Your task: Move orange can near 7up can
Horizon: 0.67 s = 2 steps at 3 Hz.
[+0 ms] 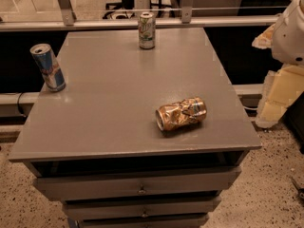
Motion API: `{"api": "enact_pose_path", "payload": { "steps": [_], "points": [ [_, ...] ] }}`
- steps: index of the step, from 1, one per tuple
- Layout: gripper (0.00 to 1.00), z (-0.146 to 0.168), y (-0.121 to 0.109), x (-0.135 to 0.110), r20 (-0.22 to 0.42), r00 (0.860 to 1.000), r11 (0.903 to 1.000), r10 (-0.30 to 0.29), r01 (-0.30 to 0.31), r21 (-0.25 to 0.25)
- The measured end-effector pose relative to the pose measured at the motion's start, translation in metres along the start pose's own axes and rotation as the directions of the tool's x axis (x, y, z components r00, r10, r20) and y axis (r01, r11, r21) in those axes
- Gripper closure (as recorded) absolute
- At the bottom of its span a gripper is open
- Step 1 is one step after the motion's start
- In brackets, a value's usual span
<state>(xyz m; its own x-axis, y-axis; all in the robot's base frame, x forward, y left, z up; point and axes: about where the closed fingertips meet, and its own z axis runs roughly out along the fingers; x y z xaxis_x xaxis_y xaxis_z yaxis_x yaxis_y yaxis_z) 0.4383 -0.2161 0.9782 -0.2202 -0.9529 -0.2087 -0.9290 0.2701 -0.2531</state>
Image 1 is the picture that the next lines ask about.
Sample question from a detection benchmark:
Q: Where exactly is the grey drawer cabinet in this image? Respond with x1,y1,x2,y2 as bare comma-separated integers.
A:
8,27,263,228

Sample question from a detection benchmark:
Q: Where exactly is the bottom grey drawer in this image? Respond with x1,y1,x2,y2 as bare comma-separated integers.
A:
80,214,209,228

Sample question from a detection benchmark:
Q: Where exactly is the grey drawer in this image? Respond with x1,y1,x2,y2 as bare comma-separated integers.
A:
80,214,209,228
33,166,241,201
63,196,221,220

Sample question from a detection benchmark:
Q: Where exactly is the metal window rail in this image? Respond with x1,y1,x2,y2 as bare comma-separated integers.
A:
0,14,278,32

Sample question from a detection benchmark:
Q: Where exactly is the top grey drawer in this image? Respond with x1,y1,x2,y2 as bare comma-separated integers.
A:
33,166,241,201

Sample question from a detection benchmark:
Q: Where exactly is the middle grey drawer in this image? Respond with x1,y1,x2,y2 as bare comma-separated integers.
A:
63,196,221,220

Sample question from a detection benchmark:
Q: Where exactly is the dark tool on floor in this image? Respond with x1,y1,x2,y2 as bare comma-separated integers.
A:
291,177,304,201

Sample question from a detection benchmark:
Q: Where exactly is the black cable on left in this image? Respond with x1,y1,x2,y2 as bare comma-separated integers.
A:
16,92,26,116

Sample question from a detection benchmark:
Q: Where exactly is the green white 7up can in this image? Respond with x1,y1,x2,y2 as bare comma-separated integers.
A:
138,11,155,49

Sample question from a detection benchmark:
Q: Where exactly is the blue silver Red Bull can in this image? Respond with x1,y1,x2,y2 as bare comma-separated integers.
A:
30,44,66,92

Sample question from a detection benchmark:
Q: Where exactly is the crushed orange soda can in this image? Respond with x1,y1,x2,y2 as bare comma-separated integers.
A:
155,97,207,131

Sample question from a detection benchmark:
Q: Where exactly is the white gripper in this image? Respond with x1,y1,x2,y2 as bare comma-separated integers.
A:
252,0,304,128

